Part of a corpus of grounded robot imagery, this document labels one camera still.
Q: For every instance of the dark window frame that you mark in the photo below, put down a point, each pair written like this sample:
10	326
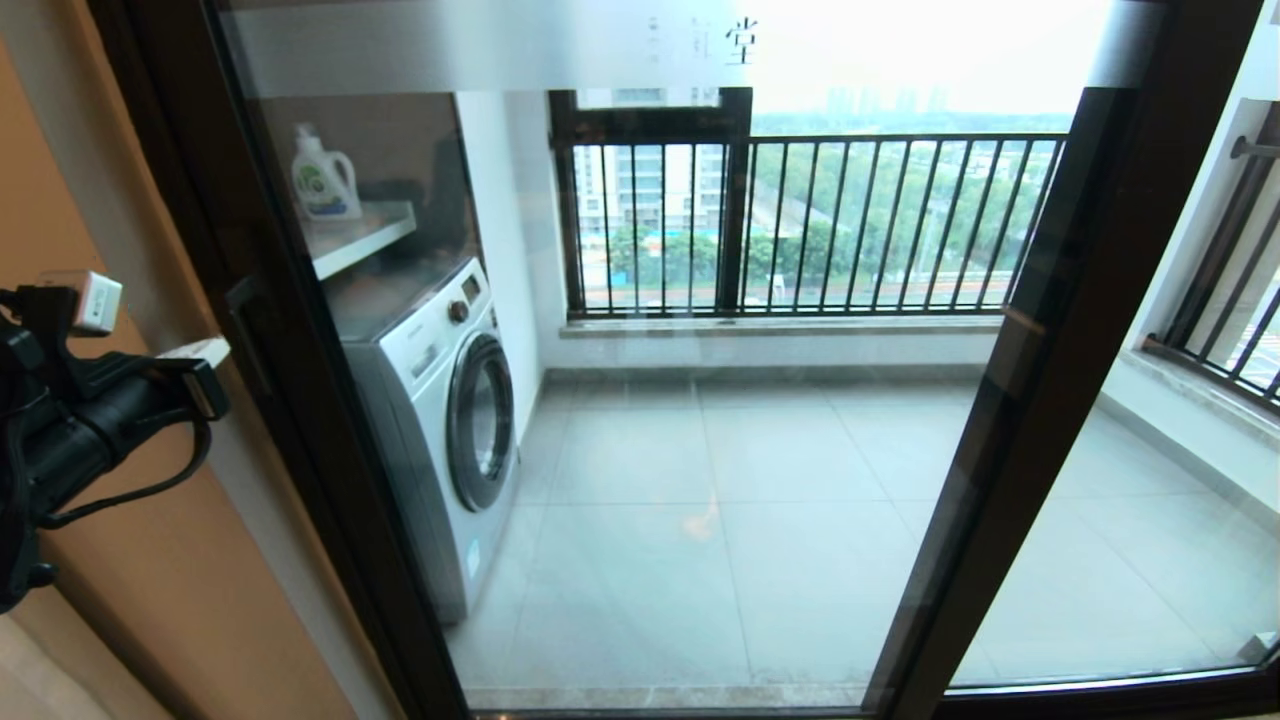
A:
650	125

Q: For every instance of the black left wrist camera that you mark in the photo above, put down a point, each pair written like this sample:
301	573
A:
30	350

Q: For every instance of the white left camera plug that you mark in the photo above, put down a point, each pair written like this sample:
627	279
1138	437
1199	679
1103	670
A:
95	300

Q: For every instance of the built-in laundry cabinet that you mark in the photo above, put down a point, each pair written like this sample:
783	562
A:
380	130

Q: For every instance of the white cabinet shelf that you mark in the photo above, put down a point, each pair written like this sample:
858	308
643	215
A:
360	235

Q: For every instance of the beige curtain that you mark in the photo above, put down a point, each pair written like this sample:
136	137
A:
40	680

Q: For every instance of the stone door threshold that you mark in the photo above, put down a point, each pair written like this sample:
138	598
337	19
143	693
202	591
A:
650	695

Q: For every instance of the silver front-load washing machine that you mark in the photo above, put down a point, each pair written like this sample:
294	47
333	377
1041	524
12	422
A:
440	400

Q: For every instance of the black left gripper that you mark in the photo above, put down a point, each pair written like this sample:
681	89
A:
110	430

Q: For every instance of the dark framed sliding glass door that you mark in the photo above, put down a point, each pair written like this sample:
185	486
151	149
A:
1130	250

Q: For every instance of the stone window sill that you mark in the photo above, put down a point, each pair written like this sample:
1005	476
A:
780	326

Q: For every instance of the white laundry detergent bottle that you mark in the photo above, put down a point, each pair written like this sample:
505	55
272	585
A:
325	185

